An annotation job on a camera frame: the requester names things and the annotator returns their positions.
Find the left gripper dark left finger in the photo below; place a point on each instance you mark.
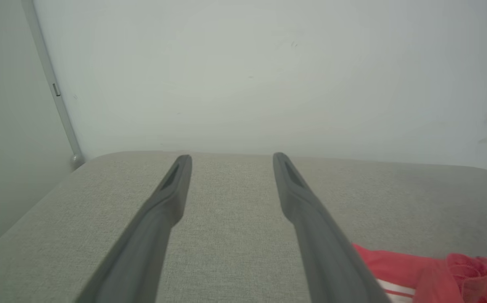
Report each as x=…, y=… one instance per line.
x=142, y=252

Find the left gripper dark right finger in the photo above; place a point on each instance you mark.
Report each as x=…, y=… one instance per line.
x=327, y=261

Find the red garment with white stripes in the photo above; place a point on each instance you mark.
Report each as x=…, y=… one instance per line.
x=437, y=277

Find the white wall pipe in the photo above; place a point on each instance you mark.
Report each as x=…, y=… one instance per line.
x=56, y=90

